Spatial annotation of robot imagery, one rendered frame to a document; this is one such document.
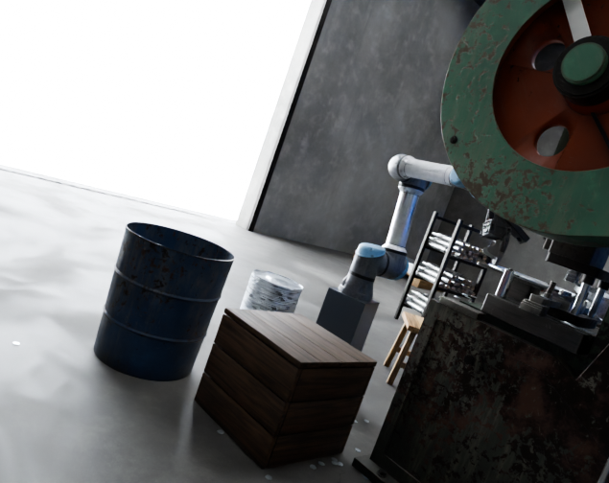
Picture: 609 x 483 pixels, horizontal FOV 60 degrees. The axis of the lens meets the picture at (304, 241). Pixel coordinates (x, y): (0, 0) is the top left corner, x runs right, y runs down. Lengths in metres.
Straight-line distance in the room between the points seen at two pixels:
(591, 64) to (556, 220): 0.37
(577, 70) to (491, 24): 0.35
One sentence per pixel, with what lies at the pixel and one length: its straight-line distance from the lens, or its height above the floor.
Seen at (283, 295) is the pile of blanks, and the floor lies 0.24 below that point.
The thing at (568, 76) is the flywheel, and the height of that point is 1.29.
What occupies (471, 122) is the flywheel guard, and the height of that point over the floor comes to 1.16.
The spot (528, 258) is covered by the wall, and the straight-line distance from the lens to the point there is 9.10.
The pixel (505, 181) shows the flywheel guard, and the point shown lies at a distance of 1.52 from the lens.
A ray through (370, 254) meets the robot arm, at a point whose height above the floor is 0.64.
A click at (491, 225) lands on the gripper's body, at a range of 2.00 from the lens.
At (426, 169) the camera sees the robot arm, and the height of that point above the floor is 1.04.
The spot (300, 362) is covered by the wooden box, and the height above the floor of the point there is 0.35.
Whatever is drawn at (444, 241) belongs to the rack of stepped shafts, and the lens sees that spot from 4.39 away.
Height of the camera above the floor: 0.85
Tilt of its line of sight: 6 degrees down
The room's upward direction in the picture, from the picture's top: 19 degrees clockwise
